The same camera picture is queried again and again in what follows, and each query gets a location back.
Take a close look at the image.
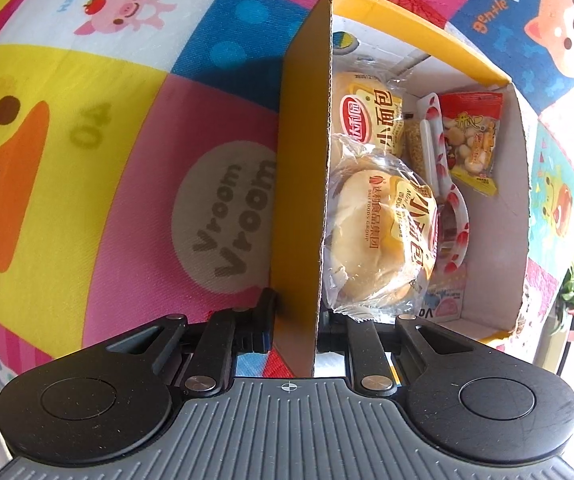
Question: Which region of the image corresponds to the sesame snack bar packet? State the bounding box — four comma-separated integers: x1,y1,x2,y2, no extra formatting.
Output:
404,118,428,180

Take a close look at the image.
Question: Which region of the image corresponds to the flat volcano snack packet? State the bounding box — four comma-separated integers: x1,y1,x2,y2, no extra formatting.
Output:
418,270,466,323

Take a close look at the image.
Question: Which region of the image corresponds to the packaged small bread bun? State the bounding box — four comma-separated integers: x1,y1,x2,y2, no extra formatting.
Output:
331,72,405,157

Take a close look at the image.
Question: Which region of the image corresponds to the yellow cardboard box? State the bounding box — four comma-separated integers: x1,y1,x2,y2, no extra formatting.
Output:
270,0,537,376

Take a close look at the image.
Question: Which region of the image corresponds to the red white spoon-shaped jelly pack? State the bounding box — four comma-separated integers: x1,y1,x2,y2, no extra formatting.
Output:
416,92,470,274

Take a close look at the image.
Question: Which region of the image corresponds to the potted green plant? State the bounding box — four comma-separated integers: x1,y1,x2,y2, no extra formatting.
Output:
556,266,574,318

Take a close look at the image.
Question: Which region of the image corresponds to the colourful cartoon bed quilt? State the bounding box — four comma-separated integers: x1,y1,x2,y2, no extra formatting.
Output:
0,0,574,387

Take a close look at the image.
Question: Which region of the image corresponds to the red mixed nuts packet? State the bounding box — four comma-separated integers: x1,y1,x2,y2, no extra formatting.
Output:
439,91,504,196

